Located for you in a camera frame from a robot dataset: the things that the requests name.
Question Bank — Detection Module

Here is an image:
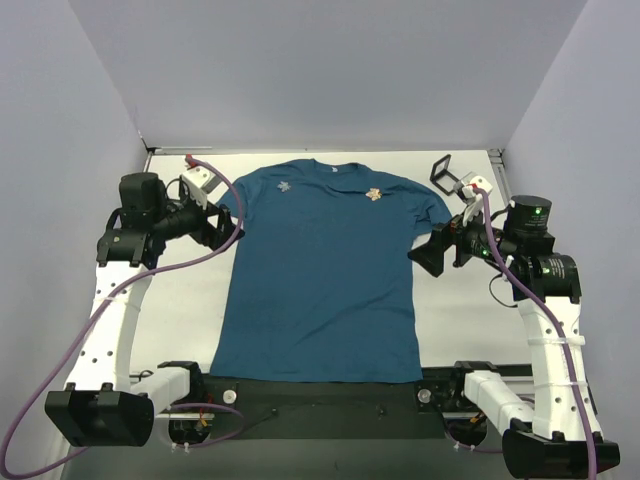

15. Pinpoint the silver blue leaf brooch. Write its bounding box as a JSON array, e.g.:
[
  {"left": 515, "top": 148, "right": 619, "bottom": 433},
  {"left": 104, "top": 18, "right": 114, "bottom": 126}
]
[{"left": 277, "top": 181, "right": 291, "bottom": 193}]

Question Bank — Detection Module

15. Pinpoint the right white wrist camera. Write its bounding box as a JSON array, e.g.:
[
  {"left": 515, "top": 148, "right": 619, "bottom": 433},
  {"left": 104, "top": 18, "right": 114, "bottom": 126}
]
[{"left": 453, "top": 172, "right": 493, "bottom": 227}]

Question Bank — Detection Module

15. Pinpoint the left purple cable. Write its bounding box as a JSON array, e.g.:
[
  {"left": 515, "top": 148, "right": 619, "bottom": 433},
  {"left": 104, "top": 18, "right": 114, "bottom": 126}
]
[{"left": 0, "top": 154, "right": 247, "bottom": 477}]

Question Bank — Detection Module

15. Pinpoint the right black display box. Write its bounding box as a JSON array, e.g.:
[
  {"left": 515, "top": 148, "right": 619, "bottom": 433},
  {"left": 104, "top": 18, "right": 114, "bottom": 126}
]
[{"left": 430, "top": 154, "right": 459, "bottom": 196}]

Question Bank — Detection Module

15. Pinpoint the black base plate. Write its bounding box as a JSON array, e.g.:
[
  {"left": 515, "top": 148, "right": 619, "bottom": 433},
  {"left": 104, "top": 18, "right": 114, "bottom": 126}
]
[{"left": 164, "top": 367, "right": 506, "bottom": 441}]

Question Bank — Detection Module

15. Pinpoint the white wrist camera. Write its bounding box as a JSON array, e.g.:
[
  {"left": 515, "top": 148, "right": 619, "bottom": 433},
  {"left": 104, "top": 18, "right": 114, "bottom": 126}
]
[
  {"left": 180, "top": 166, "right": 221, "bottom": 210},
  {"left": 453, "top": 172, "right": 493, "bottom": 227}
]

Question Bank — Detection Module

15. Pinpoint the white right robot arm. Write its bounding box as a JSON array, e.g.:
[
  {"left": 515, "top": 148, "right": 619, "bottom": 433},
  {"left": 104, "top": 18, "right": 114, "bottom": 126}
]
[{"left": 408, "top": 184, "right": 620, "bottom": 479}]

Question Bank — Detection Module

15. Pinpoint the gold leaf brooch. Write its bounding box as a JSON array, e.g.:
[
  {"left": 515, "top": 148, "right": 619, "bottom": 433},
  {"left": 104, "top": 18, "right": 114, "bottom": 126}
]
[{"left": 365, "top": 187, "right": 383, "bottom": 202}]

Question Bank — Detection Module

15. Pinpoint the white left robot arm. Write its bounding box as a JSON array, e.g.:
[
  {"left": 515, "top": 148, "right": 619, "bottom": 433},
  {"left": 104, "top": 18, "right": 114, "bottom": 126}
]
[{"left": 45, "top": 166, "right": 243, "bottom": 447}]

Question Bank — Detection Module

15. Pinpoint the blue t-shirt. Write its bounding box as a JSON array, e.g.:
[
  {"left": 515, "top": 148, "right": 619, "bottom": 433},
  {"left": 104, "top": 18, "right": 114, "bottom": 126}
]
[{"left": 210, "top": 159, "right": 451, "bottom": 383}]

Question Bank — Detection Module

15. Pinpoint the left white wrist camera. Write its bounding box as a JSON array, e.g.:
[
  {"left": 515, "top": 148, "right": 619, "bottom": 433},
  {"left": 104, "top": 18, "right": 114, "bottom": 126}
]
[{"left": 180, "top": 166, "right": 221, "bottom": 210}]

